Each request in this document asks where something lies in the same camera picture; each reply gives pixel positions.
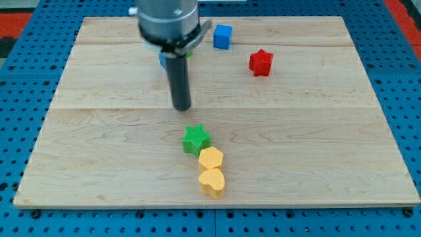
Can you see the blue triangle block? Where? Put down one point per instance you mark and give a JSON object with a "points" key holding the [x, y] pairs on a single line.
{"points": [[162, 61]]}

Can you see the red star block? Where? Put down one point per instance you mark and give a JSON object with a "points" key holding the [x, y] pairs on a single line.
{"points": [[261, 63]]}

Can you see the yellow heart block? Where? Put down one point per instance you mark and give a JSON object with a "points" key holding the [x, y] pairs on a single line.
{"points": [[212, 182]]}

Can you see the wooden board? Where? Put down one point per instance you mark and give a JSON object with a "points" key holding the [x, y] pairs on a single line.
{"points": [[309, 135]]}

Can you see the green star block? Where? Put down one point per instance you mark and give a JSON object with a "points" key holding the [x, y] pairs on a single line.
{"points": [[196, 139]]}

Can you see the grey tool mounting bracket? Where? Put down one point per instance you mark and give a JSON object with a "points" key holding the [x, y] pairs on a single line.
{"points": [[173, 48]]}

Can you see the blue cube block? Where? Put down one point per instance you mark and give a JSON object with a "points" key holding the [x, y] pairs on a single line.
{"points": [[222, 37]]}

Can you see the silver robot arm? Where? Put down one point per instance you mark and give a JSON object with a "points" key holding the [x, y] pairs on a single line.
{"points": [[175, 29]]}

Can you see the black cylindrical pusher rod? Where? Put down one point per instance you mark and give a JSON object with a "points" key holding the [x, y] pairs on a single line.
{"points": [[177, 73]]}

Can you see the yellow pentagon block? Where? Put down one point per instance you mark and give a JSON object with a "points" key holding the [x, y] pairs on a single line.
{"points": [[210, 158]]}

